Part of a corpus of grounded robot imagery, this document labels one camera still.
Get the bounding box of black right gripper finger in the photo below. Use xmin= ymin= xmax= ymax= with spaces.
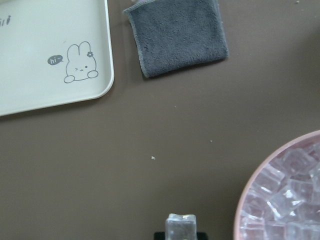
xmin=153 ymin=231 xmax=209 ymax=240

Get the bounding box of clear ice cube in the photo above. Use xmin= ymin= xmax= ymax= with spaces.
xmin=165 ymin=213 xmax=197 ymax=240

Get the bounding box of pile of ice cubes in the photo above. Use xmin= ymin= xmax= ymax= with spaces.
xmin=239 ymin=142 xmax=320 ymax=240

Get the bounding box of pink bowl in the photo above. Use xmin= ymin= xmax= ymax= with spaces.
xmin=235 ymin=129 xmax=320 ymax=240

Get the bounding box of grey folded cloth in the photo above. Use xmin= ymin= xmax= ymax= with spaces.
xmin=123 ymin=0 xmax=229 ymax=78

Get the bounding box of cream rabbit tray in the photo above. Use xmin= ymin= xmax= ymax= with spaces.
xmin=0 ymin=0 xmax=115 ymax=116

